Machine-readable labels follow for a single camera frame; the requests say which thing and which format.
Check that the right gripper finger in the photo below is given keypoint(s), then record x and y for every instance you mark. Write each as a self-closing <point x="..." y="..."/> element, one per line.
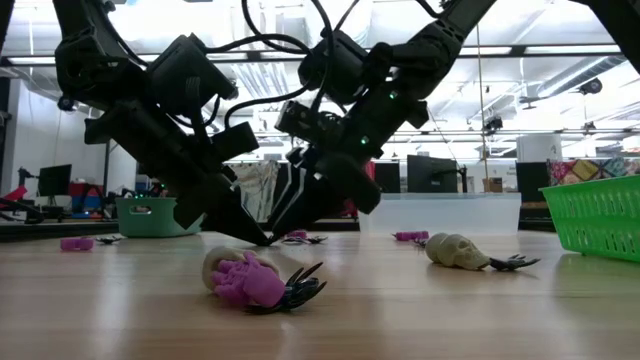
<point x="315" y="200"/>
<point x="290" y="190"/>

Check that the purple plastic toy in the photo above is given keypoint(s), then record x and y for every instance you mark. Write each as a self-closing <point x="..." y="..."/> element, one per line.
<point x="255" y="287"/>
<point x="410" y="236"/>
<point x="298" y="233"/>
<point x="77" y="244"/>

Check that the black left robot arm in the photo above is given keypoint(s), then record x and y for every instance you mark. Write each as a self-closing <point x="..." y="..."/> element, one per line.
<point x="90" y="65"/>

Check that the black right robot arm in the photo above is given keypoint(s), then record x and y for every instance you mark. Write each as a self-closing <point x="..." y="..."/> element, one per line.
<point x="440" y="45"/>

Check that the leaf print cloth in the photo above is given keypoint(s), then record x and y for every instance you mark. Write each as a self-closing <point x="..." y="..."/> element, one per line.
<point x="257" y="187"/>

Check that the cream plastic skull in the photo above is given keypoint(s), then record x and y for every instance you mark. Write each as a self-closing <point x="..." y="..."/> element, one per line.
<point x="460" y="252"/>
<point x="220" y="257"/>

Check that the black flat panel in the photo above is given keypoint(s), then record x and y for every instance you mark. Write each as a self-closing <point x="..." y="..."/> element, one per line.
<point x="391" y="177"/>

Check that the teal plastic basket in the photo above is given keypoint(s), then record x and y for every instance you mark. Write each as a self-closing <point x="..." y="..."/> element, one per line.
<point x="145" y="220"/>

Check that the red storage box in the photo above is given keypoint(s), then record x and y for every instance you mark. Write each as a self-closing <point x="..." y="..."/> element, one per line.
<point x="85" y="189"/>

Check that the blue storage box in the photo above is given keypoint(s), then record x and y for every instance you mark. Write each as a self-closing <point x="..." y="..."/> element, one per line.
<point x="86" y="204"/>

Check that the black ceiling spotlight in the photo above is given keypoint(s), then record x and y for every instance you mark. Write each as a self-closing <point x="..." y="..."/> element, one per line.
<point x="592" y="86"/>
<point x="65" y="106"/>

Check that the clear plastic bin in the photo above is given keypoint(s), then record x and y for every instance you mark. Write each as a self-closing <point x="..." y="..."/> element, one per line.
<point x="450" y="215"/>

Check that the background robot station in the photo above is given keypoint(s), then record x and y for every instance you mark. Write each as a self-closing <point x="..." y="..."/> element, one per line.
<point x="23" y="177"/>

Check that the brown cardboard box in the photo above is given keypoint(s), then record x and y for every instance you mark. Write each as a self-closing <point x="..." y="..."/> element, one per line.
<point x="495" y="186"/>

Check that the colourful patterned cloth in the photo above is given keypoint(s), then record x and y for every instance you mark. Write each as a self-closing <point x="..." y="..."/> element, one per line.
<point x="590" y="169"/>

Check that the green plastic basket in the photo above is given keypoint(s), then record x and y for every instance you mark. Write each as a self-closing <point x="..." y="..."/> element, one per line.
<point x="595" y="220"/>

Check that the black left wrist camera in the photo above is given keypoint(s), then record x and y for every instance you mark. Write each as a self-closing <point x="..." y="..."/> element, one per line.
<point x="235" y="141"/>

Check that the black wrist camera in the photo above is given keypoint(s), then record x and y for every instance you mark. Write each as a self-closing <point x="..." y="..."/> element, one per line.
<point x="310" y="122"/>
<point x="235" y="141"/>

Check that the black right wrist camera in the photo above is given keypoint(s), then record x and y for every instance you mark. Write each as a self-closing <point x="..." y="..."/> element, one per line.
<point x="310" y="122"/>

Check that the black aluminium table frame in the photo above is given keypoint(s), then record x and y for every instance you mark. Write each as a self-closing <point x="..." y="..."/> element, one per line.
<point x="75" y="230"/>

